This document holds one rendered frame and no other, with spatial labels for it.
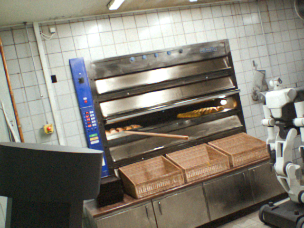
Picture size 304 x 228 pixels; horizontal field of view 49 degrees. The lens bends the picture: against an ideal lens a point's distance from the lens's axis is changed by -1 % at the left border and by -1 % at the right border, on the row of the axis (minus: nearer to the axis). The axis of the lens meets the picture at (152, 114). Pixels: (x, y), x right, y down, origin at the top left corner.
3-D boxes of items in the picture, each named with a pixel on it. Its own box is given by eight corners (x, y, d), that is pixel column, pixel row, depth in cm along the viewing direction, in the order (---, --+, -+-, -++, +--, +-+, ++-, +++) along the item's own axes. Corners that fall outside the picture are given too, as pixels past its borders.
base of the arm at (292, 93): (301, 100, 319) (296, 89, 322) (310, 94, 307) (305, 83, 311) (289, 103, 314) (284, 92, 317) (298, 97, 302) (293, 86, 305)
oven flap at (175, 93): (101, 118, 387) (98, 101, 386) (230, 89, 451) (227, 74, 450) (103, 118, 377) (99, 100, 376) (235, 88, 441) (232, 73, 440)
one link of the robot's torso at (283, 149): (283, 174, 340) (287, 128, 344) (296, 176, 324) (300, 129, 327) (271, 173, 335) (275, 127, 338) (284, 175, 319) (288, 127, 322)
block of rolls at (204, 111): (175, 118, 497) (175, 114, 496) (204, 111, 514) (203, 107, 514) (195, 117, 440) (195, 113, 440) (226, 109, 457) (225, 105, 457)
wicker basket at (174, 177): (122, 191, 385) (118, 167, 384) (166, 176, 406) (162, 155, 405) (137, 199, 340) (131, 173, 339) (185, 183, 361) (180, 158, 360)
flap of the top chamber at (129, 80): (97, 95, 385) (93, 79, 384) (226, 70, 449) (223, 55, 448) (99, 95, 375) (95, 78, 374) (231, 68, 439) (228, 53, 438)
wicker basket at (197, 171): (169, 176, 407) (164, 154, 406) (209, 164, 426) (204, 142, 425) (187, 183, 361) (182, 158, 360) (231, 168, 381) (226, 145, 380)
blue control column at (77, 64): (82, 207, 557) (53, 80, 546) (91, 204, 563) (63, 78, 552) (111, 247, 377) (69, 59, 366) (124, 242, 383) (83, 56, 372)
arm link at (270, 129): (271, 136, 358) (269, 118, 358) (278, 136, 349) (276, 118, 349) (263, 137, 354) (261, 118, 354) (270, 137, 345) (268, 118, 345)
